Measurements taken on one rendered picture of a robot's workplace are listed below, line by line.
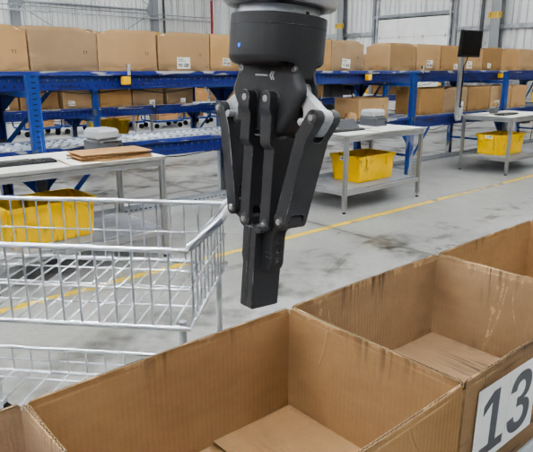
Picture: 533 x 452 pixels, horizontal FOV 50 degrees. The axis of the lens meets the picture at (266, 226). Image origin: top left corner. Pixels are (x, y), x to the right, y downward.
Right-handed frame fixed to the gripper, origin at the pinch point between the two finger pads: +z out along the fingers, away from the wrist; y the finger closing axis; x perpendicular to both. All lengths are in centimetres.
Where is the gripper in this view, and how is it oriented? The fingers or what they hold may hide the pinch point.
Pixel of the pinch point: (261, 265)
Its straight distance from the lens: 49.2
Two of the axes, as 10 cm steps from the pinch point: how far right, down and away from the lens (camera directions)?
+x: -7.6, 0.9, -6.4
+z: -0.7, 9.7, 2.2
